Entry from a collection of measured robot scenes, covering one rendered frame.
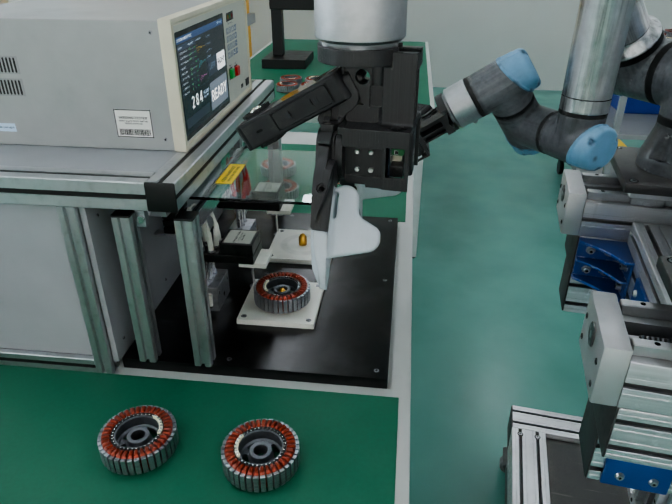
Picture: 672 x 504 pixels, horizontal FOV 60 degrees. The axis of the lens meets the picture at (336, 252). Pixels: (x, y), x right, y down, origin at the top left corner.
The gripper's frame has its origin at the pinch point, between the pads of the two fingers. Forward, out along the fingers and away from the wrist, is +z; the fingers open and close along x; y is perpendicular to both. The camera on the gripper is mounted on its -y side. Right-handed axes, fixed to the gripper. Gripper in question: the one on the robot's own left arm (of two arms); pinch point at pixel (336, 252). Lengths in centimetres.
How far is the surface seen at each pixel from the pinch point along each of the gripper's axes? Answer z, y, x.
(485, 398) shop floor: 115, 24, 114
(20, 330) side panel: 33, -62, 17
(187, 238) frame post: 13.5, -29.6, 22.4
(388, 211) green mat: 40, -10, 97
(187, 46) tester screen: -12, -35, 39
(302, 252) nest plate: 37, -24, 63
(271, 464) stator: 36.4, -10.1, 3.1
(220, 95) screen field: -1, -37, 54
